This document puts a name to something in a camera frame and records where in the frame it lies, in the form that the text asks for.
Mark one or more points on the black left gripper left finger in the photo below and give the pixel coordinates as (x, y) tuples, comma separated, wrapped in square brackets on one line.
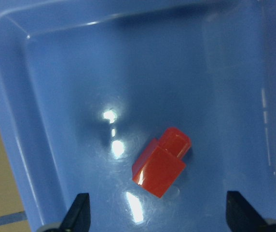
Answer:
[(78, 217)]

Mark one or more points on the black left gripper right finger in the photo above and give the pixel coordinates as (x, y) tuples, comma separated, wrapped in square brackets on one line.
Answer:
[(241, 216)]

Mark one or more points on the red block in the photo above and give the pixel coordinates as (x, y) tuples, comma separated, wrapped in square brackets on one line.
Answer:
[(160, 163)]

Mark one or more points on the blue plastic tray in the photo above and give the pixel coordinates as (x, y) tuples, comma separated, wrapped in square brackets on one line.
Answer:
[(85, 85)]

